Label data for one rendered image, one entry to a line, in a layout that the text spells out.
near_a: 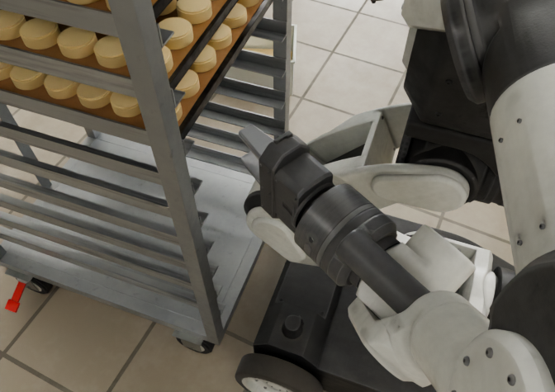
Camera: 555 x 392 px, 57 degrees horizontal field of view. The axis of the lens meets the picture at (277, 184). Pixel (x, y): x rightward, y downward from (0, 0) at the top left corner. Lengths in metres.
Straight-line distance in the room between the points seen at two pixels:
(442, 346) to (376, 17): 2.03
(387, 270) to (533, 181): 0.20
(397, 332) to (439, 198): 0.39
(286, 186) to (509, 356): 0.33
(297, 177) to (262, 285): 0.93
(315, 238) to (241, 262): 0.80
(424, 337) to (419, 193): 0.42
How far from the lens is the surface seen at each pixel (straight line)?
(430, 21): 0.55
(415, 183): 0.78
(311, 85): 1.96
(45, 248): 1.32
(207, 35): 0.73
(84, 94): 0.80
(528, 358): 0.26
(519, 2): 0.40
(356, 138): 0.93
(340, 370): 1.19
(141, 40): 0.55
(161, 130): 0.64
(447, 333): 0.40
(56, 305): 1.54
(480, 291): 1.14
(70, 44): 0.74
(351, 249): 0.48
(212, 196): 1.43
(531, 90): 0.34
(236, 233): 1.36
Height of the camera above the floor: 1.30
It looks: 52 degrees down
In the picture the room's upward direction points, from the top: straight up
